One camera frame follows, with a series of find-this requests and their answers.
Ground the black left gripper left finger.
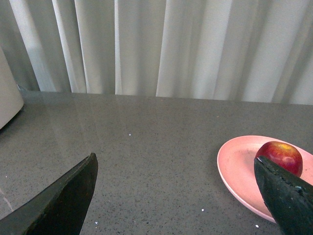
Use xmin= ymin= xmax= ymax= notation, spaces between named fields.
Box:
xmin=0 ymin=153 xmax=98 ymax=235

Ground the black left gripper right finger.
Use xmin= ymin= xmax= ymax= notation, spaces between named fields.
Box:
xmin=254 ymin=156 xmax=313 ymax=235

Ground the red yellow apple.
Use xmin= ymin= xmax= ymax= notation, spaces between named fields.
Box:
xmin=255 ymin=141 xmax=303 ymax=177

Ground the pink plate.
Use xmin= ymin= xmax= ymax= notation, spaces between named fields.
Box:
xmin=217 ymin=135 xmax=313 ymax=224

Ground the white cylindrical container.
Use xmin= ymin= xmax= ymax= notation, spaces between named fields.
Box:
xmin=0 ymin=48 xmax=24 ymax=128

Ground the white pleated curtain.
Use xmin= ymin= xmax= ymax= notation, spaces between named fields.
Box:
xmin=0 ymin=0 xmax=313 ymax=105

